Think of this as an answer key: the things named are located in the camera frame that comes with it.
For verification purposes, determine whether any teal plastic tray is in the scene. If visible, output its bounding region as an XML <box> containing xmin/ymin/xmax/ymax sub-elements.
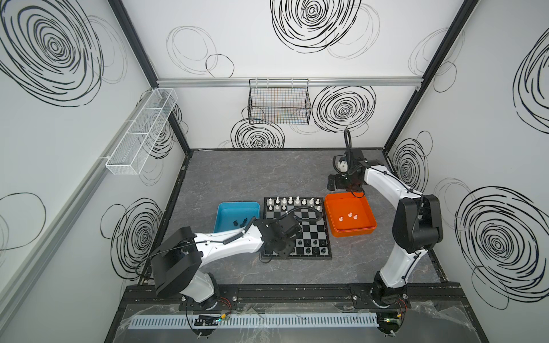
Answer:
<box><xmin>214</xmin><ymin>202</ymin><xmax>260</xmax><ymax>233</ymax></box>

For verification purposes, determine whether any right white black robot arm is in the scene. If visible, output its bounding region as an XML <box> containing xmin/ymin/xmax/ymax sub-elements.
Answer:
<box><xmin>327</xmin><ymin>148</ymin><xmax>443</xmax><ymax>308</ymax></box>

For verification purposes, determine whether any black mounting rail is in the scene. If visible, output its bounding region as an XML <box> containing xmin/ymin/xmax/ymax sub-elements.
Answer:
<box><xmin>117</xmin><ymin>282</ymin><xmax>466</xmax><ymax>311</ymax></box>

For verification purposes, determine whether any clear wire wall shelf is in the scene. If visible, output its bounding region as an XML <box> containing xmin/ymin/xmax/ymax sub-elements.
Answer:
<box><xmin>105</xmin><ymin>88</ymin><xmax>178</xmax><ymax>176</ymax></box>

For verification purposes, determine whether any black white chess board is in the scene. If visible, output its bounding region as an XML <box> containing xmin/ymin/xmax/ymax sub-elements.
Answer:
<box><xmin>263</xmin><ymin>197</ymin><xmax>333</xmax><ymax>260</ymax></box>

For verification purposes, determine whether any black wire basket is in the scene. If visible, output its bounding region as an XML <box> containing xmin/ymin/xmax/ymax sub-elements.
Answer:
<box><xmin>247</xmin><ymin>78</ymin><xmax>313</xmax><ymax>125</ymax></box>

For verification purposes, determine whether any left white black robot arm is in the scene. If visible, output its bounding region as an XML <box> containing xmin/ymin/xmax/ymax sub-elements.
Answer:
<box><xmin>150</xmin><ymin>214</ymin><xmax>303</xmax><ymax>310</ymax></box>

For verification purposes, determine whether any orange plastic tray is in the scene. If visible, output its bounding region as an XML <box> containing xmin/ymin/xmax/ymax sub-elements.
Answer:
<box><xmin>325</xmin><ymin>192</ymin><xmax>377</xmax><ymax>238</ymax></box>

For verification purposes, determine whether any white pawn in orange tray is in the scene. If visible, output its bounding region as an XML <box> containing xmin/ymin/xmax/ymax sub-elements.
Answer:
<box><xmin>338</xmin><ymin>212</ymin><xmax>358</xmax><ymax>222</ymax></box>

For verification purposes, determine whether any white slotted cable duct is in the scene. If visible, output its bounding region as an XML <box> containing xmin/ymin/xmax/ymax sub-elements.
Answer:
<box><xmin>128</xmin><ymin>312</ymin><xmax>379</xmax><ymax>330</ymax></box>

